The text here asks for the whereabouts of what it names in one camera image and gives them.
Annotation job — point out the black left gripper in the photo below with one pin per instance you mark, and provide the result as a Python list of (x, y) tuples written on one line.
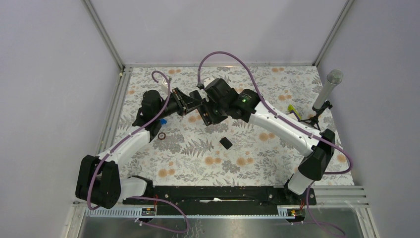
[(184, 103)]

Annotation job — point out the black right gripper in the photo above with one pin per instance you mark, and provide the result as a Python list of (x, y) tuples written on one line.
[(208, 102)]

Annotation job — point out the black remote control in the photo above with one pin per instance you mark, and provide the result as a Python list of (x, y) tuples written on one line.
[(201, 109)]

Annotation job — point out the black remote battery cover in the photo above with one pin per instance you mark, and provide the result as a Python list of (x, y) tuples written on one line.
[(225, 143)]

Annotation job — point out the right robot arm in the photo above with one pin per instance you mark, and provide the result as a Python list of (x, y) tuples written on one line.
[(316, 146)]

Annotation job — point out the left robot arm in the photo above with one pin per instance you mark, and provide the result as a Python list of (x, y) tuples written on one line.
[(99, 181)]

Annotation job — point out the brown poker chip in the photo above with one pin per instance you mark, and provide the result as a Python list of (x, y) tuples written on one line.
[(161, 136)]

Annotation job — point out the green purple toy brick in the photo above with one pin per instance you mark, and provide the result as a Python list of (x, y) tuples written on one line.
[(293, 113)]

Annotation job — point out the black microphone tripod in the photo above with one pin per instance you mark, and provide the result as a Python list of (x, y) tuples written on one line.
[(314, 120)]

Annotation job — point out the silver microphone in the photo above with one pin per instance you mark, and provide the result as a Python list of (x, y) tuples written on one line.
[(333, 79)]

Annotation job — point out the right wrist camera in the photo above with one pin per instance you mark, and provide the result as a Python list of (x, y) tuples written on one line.
[(202, 84)]

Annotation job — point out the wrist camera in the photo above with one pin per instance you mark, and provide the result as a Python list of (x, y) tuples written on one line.
[(165, 86), (202, 84)]

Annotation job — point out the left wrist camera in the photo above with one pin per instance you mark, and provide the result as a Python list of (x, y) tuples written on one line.
[(165, 86)]

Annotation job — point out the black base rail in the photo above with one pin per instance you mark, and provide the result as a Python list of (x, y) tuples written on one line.
[(223, 199)]

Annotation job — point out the white cable duct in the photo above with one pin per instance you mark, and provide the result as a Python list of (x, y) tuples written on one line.
[(172, 213)]

